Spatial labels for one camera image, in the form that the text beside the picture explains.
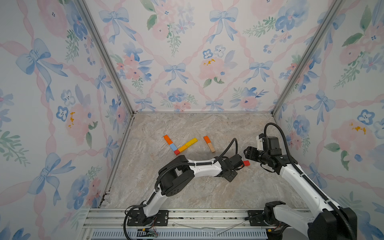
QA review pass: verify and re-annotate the long natural wood block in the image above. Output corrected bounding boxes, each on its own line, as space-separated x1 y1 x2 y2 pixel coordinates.
208 143 216 153

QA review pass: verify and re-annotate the long yellow block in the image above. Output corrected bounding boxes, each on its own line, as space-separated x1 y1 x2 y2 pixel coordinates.
185 138 198 148

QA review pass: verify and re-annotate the short yellow block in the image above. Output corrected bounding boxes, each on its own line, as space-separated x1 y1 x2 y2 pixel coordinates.
178 145 188 153

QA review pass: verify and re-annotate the light blue block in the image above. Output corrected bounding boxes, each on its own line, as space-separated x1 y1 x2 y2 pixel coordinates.
170 144 178 151

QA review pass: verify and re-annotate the small orange block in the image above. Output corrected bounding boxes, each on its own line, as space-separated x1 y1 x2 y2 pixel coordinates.
164 135 173 145

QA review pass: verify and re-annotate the orange rectangular block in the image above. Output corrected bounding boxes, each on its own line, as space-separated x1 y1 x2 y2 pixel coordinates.
204 136 211 144

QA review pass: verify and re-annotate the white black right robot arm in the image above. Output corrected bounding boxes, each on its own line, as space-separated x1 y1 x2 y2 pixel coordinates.
244 134 358 240

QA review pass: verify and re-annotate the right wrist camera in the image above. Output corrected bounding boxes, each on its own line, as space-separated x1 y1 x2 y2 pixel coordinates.
257 133 265 151

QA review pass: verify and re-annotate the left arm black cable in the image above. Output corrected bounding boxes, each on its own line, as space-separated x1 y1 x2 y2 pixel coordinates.
122 137 239 240

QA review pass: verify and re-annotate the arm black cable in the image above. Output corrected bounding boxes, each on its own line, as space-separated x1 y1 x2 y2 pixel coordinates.
122 137 239 240
263 122 356 240

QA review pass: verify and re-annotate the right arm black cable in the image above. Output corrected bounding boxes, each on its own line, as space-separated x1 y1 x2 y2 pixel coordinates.
263 122 356 240

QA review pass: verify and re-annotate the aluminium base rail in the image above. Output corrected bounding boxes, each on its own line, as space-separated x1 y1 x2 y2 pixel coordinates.
78 209 308 240

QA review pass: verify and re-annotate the aluminium corner post right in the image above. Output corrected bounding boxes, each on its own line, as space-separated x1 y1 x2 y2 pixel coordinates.
271 0 345 117

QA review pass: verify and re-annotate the aluminium corner post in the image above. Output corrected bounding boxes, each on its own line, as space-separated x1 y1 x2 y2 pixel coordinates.
271 0 345 117
74 0 134 117

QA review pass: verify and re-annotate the aluminium corner post left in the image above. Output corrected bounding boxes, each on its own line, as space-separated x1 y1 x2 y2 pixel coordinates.
74 0 134 117

